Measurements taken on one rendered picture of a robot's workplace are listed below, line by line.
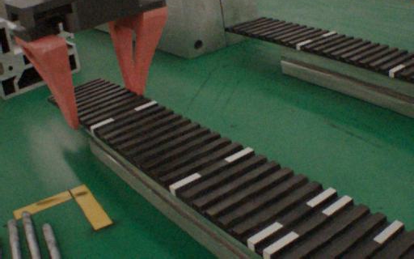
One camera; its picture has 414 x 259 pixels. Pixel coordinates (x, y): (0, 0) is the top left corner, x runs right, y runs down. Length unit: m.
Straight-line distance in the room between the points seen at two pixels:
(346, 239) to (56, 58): 0.20
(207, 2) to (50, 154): 0.24
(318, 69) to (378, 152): 0.13
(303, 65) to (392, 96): 0.10
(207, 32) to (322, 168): 0.27
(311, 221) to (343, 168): 0.10
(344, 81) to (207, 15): 0.19
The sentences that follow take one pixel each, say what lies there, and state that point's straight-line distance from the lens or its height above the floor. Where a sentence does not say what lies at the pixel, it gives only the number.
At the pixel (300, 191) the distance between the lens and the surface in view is 0.23.
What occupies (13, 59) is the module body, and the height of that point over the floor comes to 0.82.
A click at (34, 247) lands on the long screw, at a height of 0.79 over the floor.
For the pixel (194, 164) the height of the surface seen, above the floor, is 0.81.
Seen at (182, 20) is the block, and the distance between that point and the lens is 0.52.
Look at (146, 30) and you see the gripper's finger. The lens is 0.34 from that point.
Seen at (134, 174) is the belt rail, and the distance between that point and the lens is 0.31.
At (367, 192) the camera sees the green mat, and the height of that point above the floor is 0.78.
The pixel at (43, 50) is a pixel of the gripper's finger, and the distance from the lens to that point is 0.31.
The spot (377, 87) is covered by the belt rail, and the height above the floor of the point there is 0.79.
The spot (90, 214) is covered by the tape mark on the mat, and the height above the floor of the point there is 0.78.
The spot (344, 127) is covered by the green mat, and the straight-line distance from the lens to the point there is 0.36.
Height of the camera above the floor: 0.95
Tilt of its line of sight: 25 degrees down
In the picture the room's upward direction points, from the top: 9 degrees counter-clockwise
